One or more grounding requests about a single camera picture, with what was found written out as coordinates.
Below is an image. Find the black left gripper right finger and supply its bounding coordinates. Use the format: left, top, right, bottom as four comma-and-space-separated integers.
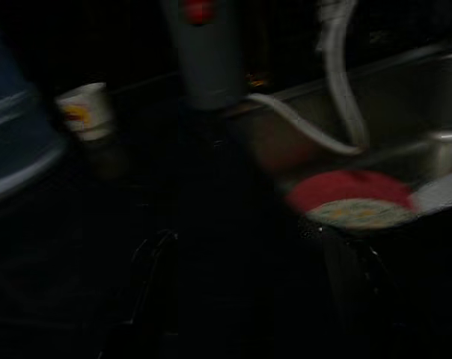
321, 228, 452, 359

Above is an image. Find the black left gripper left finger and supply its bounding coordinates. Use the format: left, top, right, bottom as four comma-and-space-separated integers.
98, 228, 180, 359

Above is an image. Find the yellow floral plate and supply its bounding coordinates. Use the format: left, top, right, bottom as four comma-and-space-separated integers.
307, 197, 418, 230

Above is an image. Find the pink plate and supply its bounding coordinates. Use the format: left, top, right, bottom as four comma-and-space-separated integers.
285, 169, 417, 216

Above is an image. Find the white bowl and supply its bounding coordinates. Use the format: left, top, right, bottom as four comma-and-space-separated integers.
411, 178, 452, 217

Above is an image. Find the white printed cup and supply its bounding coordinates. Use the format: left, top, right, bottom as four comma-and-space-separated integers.
55, 82, 114, 142

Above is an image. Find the stainless steel sink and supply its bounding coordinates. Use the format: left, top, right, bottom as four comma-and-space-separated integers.
244, 44, 452, 229

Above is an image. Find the grey pitcher with red logo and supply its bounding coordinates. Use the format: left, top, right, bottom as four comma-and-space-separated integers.
160, 0, 251, 111

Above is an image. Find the white faucet hose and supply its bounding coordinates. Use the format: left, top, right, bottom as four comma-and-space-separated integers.
248, 0, 370, 156

